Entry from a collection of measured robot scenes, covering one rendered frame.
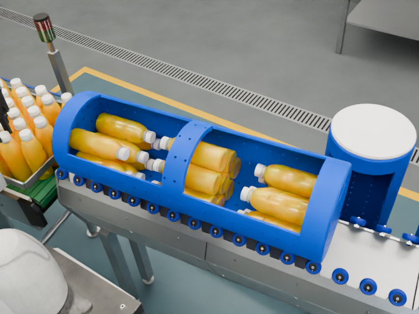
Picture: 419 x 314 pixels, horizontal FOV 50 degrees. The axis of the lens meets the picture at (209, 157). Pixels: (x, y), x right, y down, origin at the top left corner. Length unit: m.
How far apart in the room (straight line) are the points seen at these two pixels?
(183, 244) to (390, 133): 0.78
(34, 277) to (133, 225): 0.58
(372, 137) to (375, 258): 0.42
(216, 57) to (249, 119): 0.85
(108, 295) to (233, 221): 0.37
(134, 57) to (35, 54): 0.92
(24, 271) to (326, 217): 0.69
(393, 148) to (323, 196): 0.49
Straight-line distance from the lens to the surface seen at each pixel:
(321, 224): 1.13
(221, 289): 2.36
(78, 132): 1.48
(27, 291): 1.05
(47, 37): 1.97
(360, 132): 1.59
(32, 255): 1.04
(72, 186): 1.64
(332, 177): 1.15
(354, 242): 1.42
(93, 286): 1.23
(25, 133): 1.63
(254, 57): 3.83
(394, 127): 1.64
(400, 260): 1.42
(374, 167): 1.54
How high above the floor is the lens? 2.08
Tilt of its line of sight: 45 degrees down
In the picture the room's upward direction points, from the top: 5 degrees counter-clockwise
